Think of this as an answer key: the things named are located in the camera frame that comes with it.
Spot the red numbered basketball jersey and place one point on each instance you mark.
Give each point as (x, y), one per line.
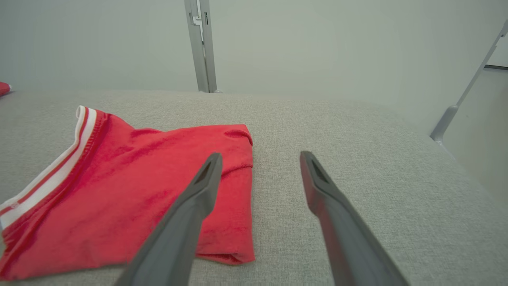
(3, 88)

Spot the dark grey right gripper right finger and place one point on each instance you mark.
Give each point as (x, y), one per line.
(349, 238)

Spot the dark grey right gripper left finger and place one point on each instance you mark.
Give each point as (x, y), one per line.
(178, 238)

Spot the grey slanted frame leg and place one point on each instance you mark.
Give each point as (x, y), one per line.
(448, 119)

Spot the red garment with white trim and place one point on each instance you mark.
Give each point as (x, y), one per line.
(119, 190)

